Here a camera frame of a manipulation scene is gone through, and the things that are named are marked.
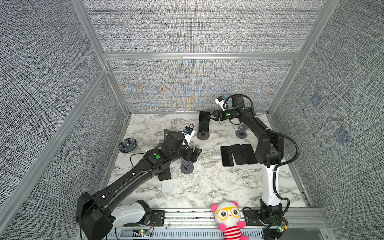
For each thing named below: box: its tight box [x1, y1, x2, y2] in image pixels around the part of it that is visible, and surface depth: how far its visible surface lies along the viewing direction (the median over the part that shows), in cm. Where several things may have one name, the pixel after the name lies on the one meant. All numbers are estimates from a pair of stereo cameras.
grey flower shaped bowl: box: [118, 138, 138, 153], surface depth 99 cm
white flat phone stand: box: [161, 179, 174, 193], surface depth 85 cm
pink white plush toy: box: [211, 201, 249, 240], surface depth 69 cm
